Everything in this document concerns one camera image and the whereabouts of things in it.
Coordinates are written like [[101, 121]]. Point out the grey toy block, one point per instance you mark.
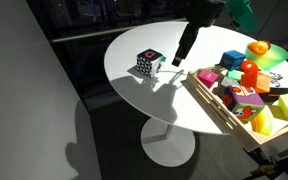
[[229, 82]]

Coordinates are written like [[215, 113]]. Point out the metal window rail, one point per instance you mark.
[[94, 33]]

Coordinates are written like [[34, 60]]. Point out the white table pedestal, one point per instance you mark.
[[167, 146]]

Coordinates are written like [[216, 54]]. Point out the black white patterned plush cube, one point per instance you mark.
[[147, 63]]

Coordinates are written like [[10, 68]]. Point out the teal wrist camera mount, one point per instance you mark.
[[242, 15]]

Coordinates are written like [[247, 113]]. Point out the red toy tomato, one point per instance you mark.
[[249, 66]]

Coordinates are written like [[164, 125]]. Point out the wooden toy box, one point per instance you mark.
[[214, 103]]

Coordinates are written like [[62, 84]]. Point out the orange toy block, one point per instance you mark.
[[255, 82]]

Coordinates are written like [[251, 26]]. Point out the green plastic bowl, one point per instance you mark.
[[274, 58]]

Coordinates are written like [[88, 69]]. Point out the zebra print plush cube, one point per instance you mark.
[[275, 78]]

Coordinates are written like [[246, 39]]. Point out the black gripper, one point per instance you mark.
[[202, 13]]

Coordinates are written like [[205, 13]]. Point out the magenta toy cube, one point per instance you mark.
[[208, 77]]

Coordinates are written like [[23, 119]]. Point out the orange toy fruit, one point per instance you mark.
[[259, 48]]

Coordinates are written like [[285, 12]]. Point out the teal toy block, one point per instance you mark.
[[235, 75]]

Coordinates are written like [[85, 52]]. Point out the blue toy cube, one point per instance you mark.
[[232, 60]]

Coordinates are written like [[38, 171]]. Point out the purple colourful plush cube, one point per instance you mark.
[[244, 103]]

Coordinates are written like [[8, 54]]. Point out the yellow toy block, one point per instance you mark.
[[264, 123]]

